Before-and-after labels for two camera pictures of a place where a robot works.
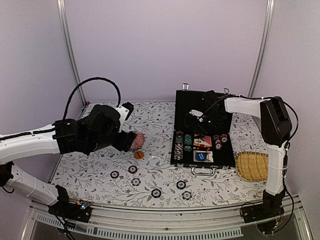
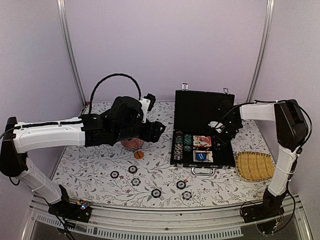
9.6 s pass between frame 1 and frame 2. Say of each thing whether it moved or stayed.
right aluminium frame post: stayed
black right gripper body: moved
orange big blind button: stayed
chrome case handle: stayed
